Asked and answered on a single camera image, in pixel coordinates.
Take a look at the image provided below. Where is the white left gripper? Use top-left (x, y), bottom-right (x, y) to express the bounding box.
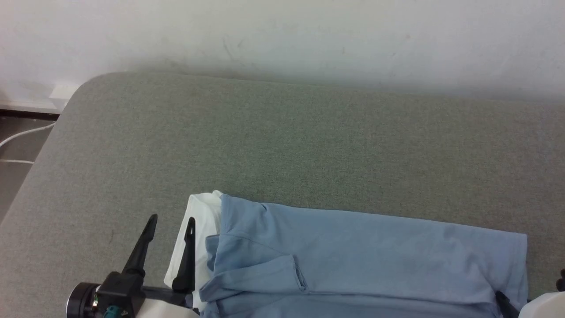
top-left (123, 214), bottom-right (202, 318)

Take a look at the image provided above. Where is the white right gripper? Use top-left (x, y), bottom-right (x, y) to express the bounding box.
top-left (495, 268), bottom-right (565, 318)

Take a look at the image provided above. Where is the light blue and white shirt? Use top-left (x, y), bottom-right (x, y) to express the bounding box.
top-left (164, 190), bottom-right (529, 318)

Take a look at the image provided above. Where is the grey fabric sofa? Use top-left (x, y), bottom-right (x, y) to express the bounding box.
top-left (0, 72), bottom-right (565, 318)

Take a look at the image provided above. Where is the white floor cable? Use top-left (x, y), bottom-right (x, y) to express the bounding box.
top-left (0, 122), bottom-right (57, 149)

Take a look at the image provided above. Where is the white wall box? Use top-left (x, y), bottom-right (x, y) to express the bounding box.
top-left (48, 81), bottom-right (81, 101)

